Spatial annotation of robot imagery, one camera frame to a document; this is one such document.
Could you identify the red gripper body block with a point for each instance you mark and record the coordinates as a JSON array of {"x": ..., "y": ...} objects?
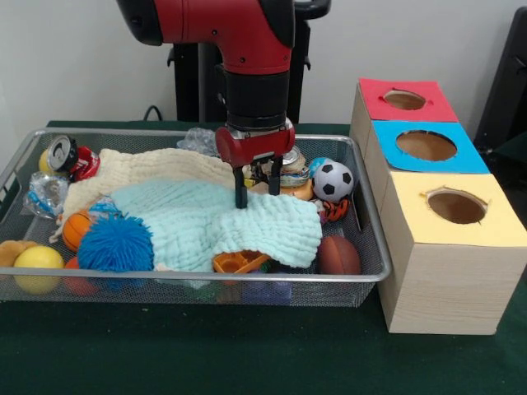
[{"x": 255, "y": 144}]

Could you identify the crushed can with printed label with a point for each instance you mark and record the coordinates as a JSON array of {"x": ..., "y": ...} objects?
[{"x": 296, "y": 170}]

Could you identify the black upright panel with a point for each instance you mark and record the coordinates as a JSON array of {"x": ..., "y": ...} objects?
[{"x": 510, "y": 82}]

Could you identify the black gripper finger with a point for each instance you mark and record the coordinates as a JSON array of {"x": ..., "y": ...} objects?
[
  {"x": 275, "y": 177},
  {"x": 240, "y": 189}
]

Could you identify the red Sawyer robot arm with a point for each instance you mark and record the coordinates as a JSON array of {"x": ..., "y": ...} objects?
[{"x": 247, "y": 41}]

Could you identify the dark green tablecloth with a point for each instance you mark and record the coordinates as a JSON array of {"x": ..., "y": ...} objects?
[{"x": 247, "y": 349}]

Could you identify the yellow ball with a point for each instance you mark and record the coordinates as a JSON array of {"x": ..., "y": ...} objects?
[{"x": 39, "y": 259}]

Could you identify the blue spiky ball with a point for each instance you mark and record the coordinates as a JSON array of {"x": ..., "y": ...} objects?
[{"x": 115, "y": 247}]

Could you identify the brown toy football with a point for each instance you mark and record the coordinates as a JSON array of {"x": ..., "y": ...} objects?
[{"x": 339, "y": 255}]

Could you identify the small soccer ball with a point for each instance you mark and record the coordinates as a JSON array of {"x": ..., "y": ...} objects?
[{"x": 332, "y": 181}]

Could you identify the light blue muslin cloth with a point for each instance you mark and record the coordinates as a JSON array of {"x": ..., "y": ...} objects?
[{"x": 197, "y": 222}]

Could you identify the wooden box with three holes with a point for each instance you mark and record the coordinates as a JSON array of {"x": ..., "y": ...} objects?
[{"x": 453, "y": 288}]

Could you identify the shallow mesh bin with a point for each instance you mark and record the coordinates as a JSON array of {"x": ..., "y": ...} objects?
[{"x": 206, "y": 292}]

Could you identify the small orange basketball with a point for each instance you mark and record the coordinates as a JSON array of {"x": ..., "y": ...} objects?
[{"x": 76, "y": 230}]

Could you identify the crushed red cola can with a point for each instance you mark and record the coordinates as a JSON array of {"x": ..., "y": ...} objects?
[{"x": 84, "y": 162}]

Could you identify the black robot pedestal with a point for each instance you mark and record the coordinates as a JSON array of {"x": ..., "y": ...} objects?
[{"x": 189, "y": 82}]

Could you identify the cream muslin cloth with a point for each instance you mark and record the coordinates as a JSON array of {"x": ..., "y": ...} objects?
[{"x": 164, "y": 164}]

